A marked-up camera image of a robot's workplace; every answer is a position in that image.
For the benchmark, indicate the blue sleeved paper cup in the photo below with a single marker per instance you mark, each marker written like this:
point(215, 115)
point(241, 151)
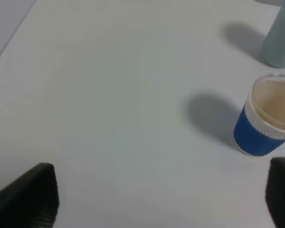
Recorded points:
point(260, 128)

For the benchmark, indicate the teal plastic cup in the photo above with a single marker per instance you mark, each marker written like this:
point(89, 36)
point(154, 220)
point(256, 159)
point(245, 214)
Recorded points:
point(274, 44)

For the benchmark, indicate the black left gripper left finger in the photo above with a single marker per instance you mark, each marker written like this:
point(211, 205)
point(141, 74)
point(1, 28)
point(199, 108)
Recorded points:
point(32, 200)

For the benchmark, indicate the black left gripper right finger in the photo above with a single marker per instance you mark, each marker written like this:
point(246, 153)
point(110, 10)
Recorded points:
point(275, 191)

